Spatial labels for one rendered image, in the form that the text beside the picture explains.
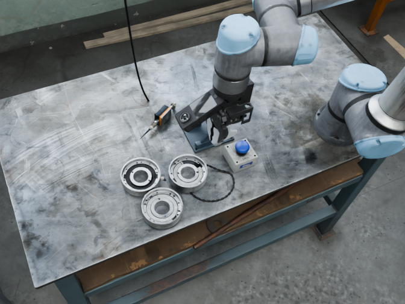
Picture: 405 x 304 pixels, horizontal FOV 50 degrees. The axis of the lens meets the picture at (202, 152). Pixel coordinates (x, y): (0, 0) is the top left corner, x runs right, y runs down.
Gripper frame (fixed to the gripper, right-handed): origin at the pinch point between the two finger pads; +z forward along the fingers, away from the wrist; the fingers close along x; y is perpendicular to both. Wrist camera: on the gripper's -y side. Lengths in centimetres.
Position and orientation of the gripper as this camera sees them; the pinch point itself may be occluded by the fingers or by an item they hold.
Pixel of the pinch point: (212, 141)
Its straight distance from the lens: 107.3
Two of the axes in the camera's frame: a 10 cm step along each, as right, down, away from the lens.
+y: 9.0, -3.2, 3.0
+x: -4.3, -7.6, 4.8
